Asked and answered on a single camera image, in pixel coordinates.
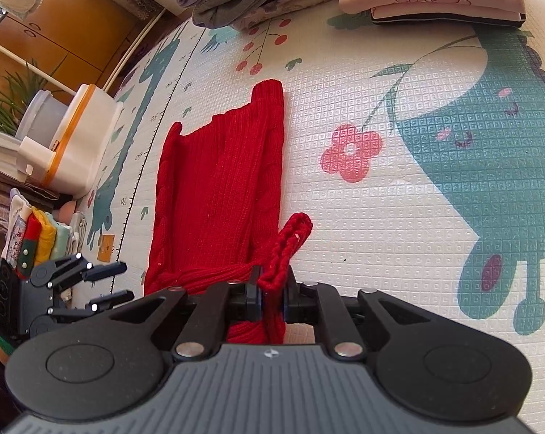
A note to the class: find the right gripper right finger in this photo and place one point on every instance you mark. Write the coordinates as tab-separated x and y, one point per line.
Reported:
321	306

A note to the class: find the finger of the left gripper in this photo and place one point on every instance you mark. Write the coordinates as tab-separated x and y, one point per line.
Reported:
107	302
97	272

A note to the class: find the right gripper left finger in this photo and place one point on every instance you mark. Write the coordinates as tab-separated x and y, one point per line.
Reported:
222	304

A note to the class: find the red knit sweater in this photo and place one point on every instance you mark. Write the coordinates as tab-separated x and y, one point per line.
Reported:
217	210

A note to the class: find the colourful folded clothes stack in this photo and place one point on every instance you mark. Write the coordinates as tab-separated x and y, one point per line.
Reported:
35	237

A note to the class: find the black gloved left hand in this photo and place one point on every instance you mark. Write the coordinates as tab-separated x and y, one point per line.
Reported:
6	350

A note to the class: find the white orange storage box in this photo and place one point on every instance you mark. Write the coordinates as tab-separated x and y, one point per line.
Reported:
70	162

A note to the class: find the cartoon animal play mat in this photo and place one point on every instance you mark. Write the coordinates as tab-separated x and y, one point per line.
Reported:
418	151

